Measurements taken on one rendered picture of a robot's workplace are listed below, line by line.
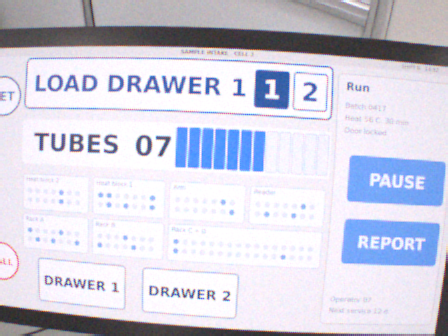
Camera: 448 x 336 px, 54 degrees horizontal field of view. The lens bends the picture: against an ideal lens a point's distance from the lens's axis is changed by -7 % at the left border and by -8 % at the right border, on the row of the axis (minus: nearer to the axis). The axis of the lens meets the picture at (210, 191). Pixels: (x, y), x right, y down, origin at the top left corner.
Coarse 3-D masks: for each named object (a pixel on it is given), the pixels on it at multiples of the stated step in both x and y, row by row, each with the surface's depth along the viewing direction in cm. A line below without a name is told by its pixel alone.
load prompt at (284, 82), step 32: (32, 64) 44; (64, 64) 44; (96, 64) 44; (128, 64) 44; (160, 64) 43; (192, 64) 43; (224, 64) 43; (256, 64) 43; (288, 64) 43; (32, 96) 44; (64, 96) 44; (96, 96) 44; (128, 96) 44; (160, 96) 44; (192, 96) 44; (224, 96) 43; (256, 96) 43; (288, 96) 43; (320, 96) 43
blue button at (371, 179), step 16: (352, 160) 43; (368, 160) 43; (384, 160) 43; (400, 160) 43; (416, 160) 43; (352, 176) 43; (368, 176) 43; (384, 176) 43; (400, 176) 43; (416, 176) 43; (432, 176) 43; (352, 192) 43; (368, 192) 43; (384, 192) 43; (400, 192) 43; (416, 192) 43; (432, 192) 43
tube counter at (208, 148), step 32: (160, 128) 44; (192, 128) 44; (224, 128) 44; (256, 128) 43; (160, 160) 44; (192, 160) 44; (224, 160) 44; (256, 160) 44; (288, 160) 44; (320, 160) 43
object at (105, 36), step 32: (0, 32) 44; (32, 32) 44; (64, 32) 44; (96, 32) 43; (128, 32) 43; (160, 32) 43; (192, 32) 43; (224, 32) 43; (256, 32) 43; (288, 32) 42; (0, 320) 47; (32, 320) 47; (64, 320) 47; (96, 320) 46
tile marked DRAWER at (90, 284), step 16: (48, 272) 46; (64, 272) 46; (80, 272) 46; (96, 272) 46; (112, 272) 46; (48, 288) 46; (64, 288) 46; (80, 288) 46; (96, 288) 46; (112, 288) 46; (80, 304) 46; (96, 304) 46; (112, 304) 46
